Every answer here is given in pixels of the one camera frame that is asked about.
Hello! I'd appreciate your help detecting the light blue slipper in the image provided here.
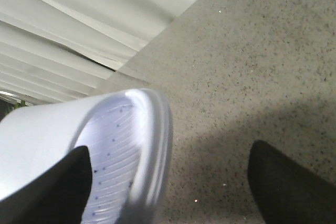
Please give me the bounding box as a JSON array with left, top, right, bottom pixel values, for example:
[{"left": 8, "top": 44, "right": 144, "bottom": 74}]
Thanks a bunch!
[{"left": 1, "top": 89, "right": 173, "bottom": 223}]

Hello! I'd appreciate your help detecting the pale grey-green curtain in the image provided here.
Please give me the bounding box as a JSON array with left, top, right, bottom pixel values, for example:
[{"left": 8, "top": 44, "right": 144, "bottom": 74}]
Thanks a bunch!
[{"left": 1, "top": 0, "right": 197, "bottom": 104}]

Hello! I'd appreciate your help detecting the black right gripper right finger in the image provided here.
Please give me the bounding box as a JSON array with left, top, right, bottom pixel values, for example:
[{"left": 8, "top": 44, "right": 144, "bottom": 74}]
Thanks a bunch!
[{"left": 247, "top": 140, "right": 335, "bottom": 223}]

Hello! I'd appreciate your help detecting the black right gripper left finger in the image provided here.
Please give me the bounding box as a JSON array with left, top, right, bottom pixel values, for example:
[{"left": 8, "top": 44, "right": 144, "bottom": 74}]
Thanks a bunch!
[{"left": 1, "top": 146, "right": 92, "bottom": 223}]

